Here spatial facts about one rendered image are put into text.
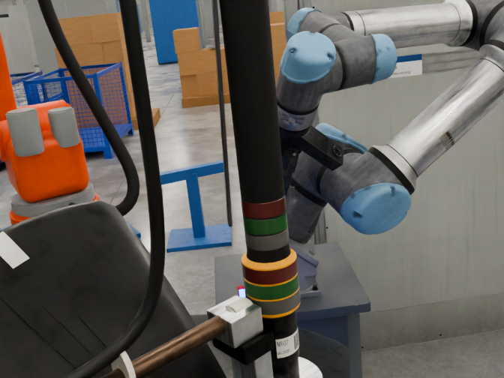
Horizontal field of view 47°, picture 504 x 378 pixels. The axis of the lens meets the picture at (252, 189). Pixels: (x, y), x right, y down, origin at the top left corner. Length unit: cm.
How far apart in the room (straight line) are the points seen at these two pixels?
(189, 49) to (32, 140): 578
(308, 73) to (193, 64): 880
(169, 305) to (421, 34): 80
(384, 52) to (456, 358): 202
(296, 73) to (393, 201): 33
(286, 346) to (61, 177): 388
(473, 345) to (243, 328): 249
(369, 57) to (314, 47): 10
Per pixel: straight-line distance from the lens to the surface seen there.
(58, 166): 428
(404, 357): 278
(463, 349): 286
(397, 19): 111
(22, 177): 427
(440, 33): 118
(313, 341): 76
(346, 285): 124
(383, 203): 105
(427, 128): 110
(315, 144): 100
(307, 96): 89
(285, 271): 44
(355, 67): 91
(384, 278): 262
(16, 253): 49
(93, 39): 839
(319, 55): 85
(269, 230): 42
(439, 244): 265
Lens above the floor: 159
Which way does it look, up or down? 18 degrees down
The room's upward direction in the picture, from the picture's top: 6 degrees counter-clockwise
